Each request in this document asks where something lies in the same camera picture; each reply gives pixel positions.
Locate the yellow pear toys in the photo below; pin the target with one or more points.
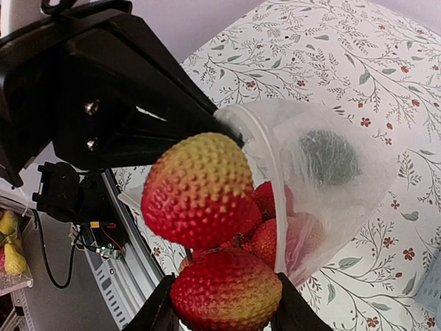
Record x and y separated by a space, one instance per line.
13 262

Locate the red cherry tomato cluster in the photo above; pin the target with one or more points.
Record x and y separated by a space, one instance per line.
199 194

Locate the green bell pepper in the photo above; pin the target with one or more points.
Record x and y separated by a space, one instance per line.
331 158

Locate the clear zip top bag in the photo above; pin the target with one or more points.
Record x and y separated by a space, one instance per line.
298 225

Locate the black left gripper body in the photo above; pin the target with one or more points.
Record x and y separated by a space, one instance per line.
74 80

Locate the floral patterned tablecloth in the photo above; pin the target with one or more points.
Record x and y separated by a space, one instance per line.
380 72

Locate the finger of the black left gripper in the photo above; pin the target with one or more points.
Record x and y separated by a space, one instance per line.
160 81
138 139

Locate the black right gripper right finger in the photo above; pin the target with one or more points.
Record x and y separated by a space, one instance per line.
294 313

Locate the aluminium front rail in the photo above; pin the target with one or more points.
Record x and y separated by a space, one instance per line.
125 284

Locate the light blue plastic basket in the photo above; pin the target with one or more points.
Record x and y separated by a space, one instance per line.
428 294

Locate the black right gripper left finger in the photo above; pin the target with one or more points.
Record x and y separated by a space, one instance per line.
157 312

